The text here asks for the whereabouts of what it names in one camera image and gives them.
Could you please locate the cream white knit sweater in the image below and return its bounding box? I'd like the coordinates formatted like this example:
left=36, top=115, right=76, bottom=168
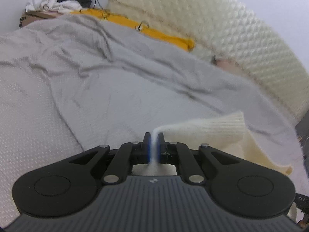
left=144, top=110, right=300, bottom=223

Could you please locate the grey bed cover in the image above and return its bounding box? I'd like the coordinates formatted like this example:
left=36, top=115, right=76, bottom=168
left=1, top=15, right=308, bottom=226

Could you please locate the cream quilted headboard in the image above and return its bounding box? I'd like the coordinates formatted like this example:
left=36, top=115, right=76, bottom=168
left=107, top=0, right=308, bottom=124

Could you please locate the yellow cloth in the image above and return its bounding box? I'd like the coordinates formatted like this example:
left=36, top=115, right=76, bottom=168
left=71, top=9, right=195, bottom=52

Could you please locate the white crumpled cloth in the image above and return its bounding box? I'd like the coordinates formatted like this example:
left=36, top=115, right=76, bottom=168
left=25, top=0, right=83, bottom=14

